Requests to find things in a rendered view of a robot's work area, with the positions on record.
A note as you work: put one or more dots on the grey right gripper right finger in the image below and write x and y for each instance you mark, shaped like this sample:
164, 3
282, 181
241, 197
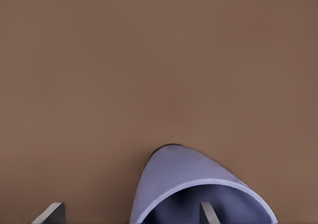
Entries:
210, 214

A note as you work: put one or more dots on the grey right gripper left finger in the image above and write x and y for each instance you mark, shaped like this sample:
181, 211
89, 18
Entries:
53, 214

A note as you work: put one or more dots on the lavender blue cup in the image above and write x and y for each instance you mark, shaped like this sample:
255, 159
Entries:
174, 174

